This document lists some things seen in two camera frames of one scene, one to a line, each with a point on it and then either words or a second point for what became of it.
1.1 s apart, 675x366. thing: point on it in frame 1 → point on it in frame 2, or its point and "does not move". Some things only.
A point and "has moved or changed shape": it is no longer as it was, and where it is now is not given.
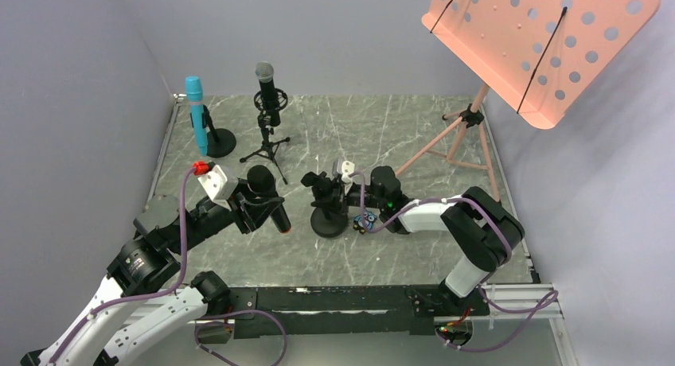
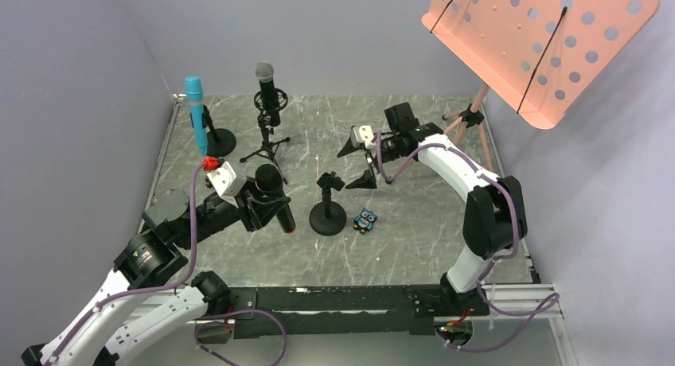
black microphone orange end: (261, 181) has moved or changed shape
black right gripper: (331, 190) → (368, 153)
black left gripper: (245, 206) does not move
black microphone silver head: (264, 72) does not move
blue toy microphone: (194, 91) does not move
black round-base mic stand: (220, 142) does not move
